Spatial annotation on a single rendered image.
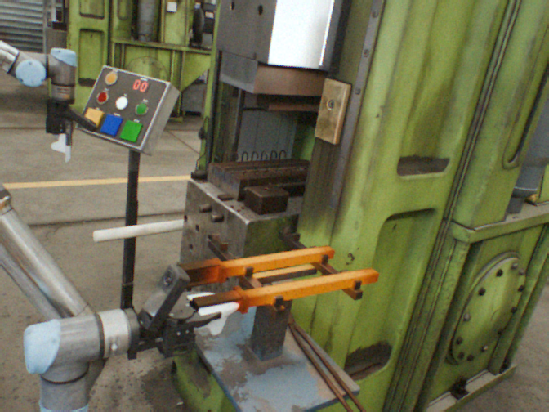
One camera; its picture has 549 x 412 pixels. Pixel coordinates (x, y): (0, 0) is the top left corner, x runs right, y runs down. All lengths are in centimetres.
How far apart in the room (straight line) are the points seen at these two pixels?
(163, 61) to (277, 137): 460
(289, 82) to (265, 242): 51
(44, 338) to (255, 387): 52
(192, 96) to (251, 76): 549
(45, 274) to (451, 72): 123
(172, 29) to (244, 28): 497
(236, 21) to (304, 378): 106
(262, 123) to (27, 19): 775
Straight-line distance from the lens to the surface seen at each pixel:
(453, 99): 165
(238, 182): 160
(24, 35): 942
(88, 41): 640
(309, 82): 165
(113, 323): 86
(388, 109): 133
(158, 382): 223
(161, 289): 87
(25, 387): 226
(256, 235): 152
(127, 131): 195
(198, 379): 203
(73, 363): 86
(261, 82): 153
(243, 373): 121
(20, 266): 96
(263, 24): 150
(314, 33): 157
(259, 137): 192
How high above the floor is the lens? 150
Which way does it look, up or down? 21 degrees down
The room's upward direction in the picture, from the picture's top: 10 degrees clockwise
